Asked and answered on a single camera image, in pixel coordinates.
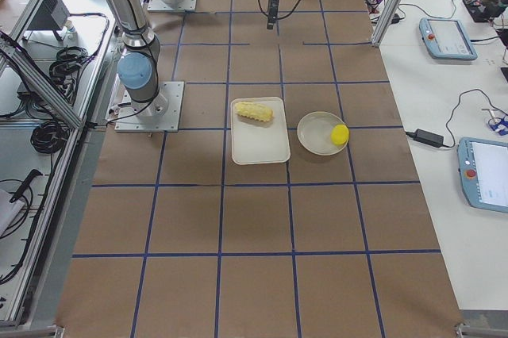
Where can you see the beige round plate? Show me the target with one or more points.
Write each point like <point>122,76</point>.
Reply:
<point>313,132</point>

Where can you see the white rectangular tray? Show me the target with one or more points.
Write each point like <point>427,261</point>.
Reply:
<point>256,142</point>

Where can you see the yellow ball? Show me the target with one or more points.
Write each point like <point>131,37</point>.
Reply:
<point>339,134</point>

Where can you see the far blue teach pendant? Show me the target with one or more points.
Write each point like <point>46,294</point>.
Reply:
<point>446,39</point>

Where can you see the blue teach pendant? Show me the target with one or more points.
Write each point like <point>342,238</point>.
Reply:
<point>446,39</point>
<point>483,173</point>

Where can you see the black power adapter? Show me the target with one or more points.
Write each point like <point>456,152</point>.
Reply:
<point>426,137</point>

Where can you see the grey control box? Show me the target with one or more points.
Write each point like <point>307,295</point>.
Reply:
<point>50,16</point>

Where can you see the near blue teach pendant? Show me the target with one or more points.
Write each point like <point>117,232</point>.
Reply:
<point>483,173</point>

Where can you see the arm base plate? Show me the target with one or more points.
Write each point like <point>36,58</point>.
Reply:
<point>171,6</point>
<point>162,115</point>

